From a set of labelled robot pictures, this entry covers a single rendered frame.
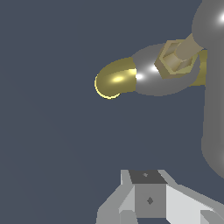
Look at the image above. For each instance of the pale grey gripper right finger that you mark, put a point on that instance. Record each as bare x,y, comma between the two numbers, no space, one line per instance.
186,204

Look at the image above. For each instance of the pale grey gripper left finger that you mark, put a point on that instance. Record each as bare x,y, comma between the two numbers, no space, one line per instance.
116,208

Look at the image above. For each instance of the grey faucet with gold spout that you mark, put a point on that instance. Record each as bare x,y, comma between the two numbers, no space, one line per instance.
145,78

